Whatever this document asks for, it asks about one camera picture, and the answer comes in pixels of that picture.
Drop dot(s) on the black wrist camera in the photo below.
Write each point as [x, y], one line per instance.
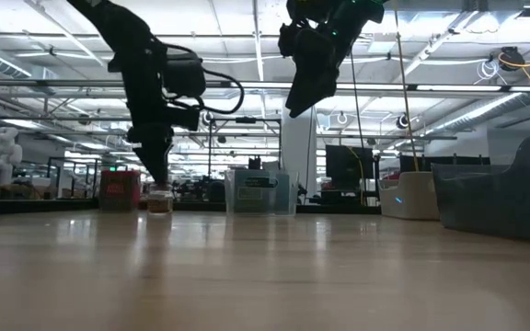
[184, 119]
[290, 41]

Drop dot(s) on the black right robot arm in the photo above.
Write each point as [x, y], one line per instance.
[361, 11]

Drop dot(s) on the clear plastic bin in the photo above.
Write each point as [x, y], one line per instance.
[289, 197]

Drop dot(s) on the dark grey plastic bin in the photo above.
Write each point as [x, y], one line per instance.
[490, 207]

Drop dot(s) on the black monitor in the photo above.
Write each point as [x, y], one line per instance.
[348, 165]

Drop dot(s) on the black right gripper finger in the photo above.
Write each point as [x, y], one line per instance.
[320, 85]
[291, 109]

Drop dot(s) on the dark green pepper tin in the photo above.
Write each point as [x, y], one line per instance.
[256, 193]

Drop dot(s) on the black aluminium table frame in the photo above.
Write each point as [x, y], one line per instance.
[39, 207]

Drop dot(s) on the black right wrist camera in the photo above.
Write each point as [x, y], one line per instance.
[290, 41]

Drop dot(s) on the black metal frame rig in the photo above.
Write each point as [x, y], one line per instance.
[245, 120]

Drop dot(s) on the glass spice jar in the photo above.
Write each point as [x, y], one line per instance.
[160, 204]

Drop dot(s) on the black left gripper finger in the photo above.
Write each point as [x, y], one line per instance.
[152, 156]
[168, 158]

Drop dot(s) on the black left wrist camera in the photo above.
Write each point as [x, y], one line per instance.
[184, 119]

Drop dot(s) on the red spice tin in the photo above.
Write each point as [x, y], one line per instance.
[118, 190]

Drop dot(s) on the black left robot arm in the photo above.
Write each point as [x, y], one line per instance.
[108, 27]

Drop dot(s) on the white plastic bin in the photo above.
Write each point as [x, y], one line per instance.
[407, 197]

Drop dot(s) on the white building column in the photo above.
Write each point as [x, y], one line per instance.
[298, 147]

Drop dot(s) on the long ceiling light bar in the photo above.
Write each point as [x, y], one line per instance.
[430, 86]

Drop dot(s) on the small black ceiling reel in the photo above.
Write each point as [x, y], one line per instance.
[207, 119]
[402, 122]

